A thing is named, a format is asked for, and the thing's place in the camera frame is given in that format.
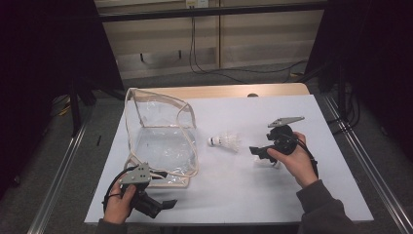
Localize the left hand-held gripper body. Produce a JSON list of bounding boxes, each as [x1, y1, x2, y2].
[[118, 162, 164, 219]]

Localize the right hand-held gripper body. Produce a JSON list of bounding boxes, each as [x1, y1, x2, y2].
[[266, 115, 306, 156]]

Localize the clear plastic tote bag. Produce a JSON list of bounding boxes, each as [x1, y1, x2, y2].
[[123, 87, 200, 189]]

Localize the person's right hand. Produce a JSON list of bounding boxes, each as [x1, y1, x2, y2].
[[268, 131, 319, 190]]

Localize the person's left hand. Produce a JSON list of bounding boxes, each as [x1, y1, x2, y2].
[[103, 183, 137, 225]]

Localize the white table cover sheet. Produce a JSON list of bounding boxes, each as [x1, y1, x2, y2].
[[84, 94, 374, 226]]

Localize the black stand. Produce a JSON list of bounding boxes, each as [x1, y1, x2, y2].
[[319, 61, 348, 112], [68, 76, 97, 138]]

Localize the black curtain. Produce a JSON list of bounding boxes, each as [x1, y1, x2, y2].
[[305, 0, 413, 154], [0, 0, 125, 199]]

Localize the black metal crossbar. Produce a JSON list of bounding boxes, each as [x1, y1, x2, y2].
[[96, 2, 328, 23]]

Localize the black power cable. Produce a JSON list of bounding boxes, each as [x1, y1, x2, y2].
[[193, 8, 310, 75], [189, 8, 249, 85]]

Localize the black floor cables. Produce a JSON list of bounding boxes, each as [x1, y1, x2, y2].
[[325, 83, 362, 135]]

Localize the metal floor rail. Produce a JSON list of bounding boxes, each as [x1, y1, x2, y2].
[[27, 121, 90, 234], [323, 95, 413, 234]]

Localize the yellow floor cable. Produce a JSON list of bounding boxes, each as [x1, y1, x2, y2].
[[51, 94, 72, 119]]

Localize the white wall socket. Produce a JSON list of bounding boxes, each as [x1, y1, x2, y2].
[[185, 0, 209, 10]]

